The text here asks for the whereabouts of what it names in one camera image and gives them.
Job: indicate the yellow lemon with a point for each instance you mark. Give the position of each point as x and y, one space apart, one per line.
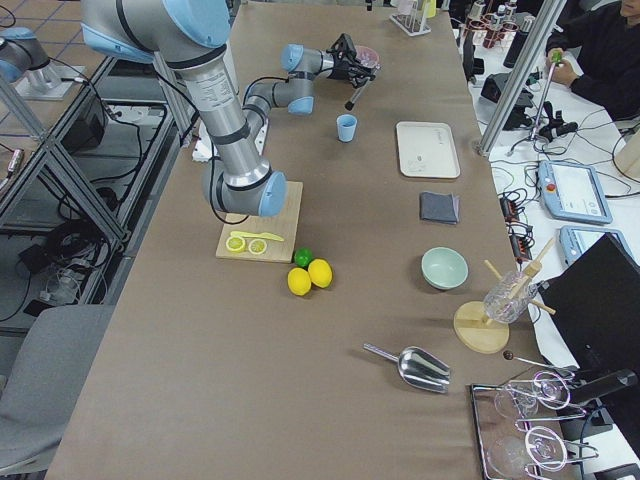
299 281
320 273

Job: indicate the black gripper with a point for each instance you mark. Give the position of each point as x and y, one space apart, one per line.
341 71

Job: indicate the lemon half upper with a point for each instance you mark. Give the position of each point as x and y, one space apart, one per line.
235 244

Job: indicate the wire glass rack tray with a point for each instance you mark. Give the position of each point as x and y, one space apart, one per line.
517 427

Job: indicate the blue teach pendant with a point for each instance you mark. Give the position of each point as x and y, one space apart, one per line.
576 240
573 192

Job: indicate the blue teach pendant upper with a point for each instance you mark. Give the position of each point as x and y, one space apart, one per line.
573 192

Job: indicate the light green bowl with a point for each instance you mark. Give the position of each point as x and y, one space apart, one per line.
444 268

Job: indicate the aluminium frame post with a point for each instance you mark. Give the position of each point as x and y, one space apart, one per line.
534 44

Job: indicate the black monitor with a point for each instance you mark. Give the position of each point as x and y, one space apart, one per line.
597 307

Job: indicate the clear glass on stand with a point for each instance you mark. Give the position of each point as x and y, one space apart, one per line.
508 299

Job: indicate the seated person in black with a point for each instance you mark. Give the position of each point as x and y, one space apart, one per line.
608 42

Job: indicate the light blue plastic cup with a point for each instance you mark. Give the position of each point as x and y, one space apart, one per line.
346 127

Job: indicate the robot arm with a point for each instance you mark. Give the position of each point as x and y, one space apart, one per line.
191 37

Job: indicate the yellow lemon lower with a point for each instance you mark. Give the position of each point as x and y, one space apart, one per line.
299 281

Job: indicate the green lime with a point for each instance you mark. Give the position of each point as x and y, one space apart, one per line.
303 257

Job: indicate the blue teach pendant lower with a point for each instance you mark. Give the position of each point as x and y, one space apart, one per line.
576 240

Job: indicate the yellow lemon upper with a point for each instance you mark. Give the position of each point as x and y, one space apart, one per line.
320 273

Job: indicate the white cup rack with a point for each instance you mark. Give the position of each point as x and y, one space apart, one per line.
412 16

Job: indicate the steel ice scoop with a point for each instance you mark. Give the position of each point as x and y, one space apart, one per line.
417 367

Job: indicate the pink bowl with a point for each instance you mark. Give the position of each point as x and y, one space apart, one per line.
367 57

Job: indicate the lemon half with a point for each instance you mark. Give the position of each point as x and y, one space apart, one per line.
235 244
257 246

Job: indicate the grey folded cloth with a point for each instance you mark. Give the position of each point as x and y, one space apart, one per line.
441 208

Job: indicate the wooden glass drying stand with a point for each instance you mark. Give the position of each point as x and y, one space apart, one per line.
483 326

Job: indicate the cream rabbit tray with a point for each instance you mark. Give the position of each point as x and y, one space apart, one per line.
427 150

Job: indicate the yellow plastic knife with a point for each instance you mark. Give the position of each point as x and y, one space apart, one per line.
260 235

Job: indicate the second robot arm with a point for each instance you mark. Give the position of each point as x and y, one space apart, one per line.
26 65

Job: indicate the lemon half lower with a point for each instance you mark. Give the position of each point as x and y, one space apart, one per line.
257 246

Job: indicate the bamboo cutting board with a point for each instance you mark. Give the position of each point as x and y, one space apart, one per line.
284 225

